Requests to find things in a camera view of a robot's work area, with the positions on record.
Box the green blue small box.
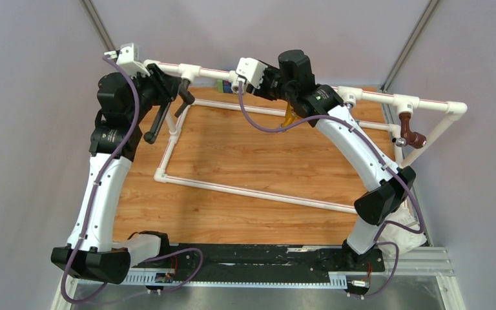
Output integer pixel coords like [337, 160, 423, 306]
[216, 79, 234, 94]

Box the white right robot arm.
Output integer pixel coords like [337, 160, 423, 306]
[236, 50, 416, 271]

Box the dark grey long faucet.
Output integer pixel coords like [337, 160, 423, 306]
[143, 78, 195, 144]

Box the yellow faucet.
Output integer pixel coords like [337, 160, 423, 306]
[277, 103, 298, 129]

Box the white PVC pipe frame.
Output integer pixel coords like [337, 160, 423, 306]
[143, 59, 468, 215]

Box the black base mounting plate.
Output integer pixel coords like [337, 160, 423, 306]
[123, 243, 386, 289]

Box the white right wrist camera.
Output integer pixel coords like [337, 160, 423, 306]
[235, 57, 268, 89]

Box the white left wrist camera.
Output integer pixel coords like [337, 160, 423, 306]
[103, 43, 150, 78]

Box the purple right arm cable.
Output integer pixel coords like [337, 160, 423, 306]
[237, 80, 425, 299]

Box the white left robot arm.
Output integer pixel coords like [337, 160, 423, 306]
[50, 65, 181, 284]

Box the chrome faucet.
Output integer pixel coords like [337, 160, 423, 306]
[344, 94, 357, 109]

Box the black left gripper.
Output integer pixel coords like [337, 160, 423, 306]
[129, 64, 187, 124]

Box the brown faucet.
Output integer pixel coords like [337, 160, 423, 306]
[392, 112, 427, 149]

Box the white thread seal tape roll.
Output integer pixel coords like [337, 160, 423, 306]
[378, 208, 427, 255]

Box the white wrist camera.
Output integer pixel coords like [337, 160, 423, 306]
[235, 57, 268, 89]
[103, 43, 150, 78]

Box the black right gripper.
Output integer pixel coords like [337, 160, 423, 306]
[244, 65, 294, 105]

